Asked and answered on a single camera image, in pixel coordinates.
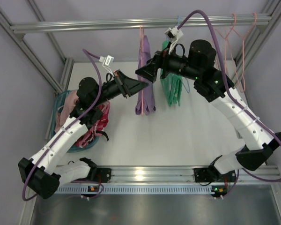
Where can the pale pink garment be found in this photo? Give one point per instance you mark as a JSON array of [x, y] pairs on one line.
[[63, 111]]

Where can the right aluminium frame post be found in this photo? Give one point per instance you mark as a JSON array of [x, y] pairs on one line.
[[258, 37]]

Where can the left aluminium frame post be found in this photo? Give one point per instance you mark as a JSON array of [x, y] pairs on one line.
[[26, 49]]

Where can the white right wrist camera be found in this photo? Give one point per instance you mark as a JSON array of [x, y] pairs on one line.
[[174, 35]]

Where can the aluminium hanging rail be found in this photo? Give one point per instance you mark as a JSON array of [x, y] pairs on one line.
[[125, 24]]

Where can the purple trousers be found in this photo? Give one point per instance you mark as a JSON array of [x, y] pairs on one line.
[[146, 100]]

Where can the aluminium frame post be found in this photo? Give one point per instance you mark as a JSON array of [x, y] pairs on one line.
[[26, 49], [258, 37]]

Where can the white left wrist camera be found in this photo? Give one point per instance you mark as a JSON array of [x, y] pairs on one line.
[[107, 62]]

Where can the blue wire hanger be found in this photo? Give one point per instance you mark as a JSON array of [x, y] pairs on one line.
[[185, 82]]

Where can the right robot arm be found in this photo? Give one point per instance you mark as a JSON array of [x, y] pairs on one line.
[[216, 87]]

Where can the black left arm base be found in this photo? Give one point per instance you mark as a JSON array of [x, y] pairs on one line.
[[101, 175]]

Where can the pink camouflage trousers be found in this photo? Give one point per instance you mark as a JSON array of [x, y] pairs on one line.
[[97, 130]]

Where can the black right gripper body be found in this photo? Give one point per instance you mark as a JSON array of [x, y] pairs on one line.
[[160, 64]]

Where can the teal plastic laundry basket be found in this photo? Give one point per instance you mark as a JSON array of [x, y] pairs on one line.
[[58, 100]]

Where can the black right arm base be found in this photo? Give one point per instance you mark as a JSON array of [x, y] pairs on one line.
[[207, 174]]

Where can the aluminium front rail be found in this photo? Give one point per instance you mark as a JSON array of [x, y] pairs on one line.
[[183, 174]]

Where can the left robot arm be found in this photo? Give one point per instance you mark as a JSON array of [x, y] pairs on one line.
[[41, 172]]

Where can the perforated grey cable tray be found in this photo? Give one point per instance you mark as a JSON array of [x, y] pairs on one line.
[[140, 189]]

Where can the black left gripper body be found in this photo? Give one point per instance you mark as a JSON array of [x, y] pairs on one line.
[[122, 85]]

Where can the green tie-dye trousers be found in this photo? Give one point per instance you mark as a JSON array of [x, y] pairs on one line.
[[172, 88]]

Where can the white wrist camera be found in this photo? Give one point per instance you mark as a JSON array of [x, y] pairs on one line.
[[174, 35], [107, 62]]

